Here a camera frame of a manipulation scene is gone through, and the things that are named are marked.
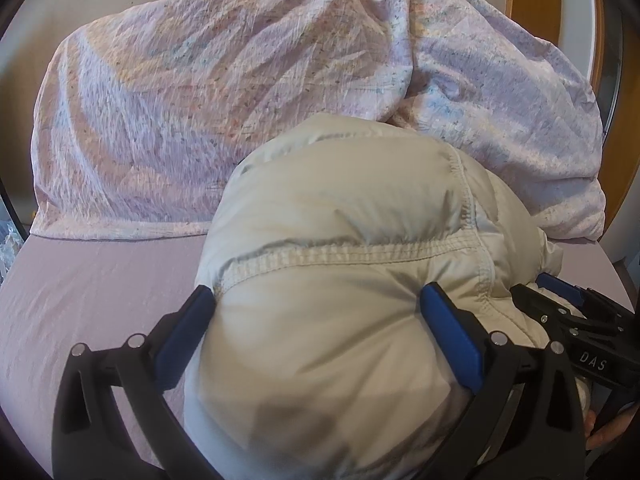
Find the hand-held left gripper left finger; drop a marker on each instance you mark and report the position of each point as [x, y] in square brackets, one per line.
[182, 340]

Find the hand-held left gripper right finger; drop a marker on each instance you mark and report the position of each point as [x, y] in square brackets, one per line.
[452, 340]

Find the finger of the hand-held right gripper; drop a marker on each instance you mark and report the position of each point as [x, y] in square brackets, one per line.
[562, 287]
[542, 312]

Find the white puffer jacket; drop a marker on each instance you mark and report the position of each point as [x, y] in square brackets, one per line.
[340, 260]

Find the person's right hand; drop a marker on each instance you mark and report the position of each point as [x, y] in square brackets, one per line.
[607, 430]

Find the bed with lilac sheet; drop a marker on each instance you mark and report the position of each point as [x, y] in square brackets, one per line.
[100, 285]

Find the lilac patterned duvet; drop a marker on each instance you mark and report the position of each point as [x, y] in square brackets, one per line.
[200, 110]

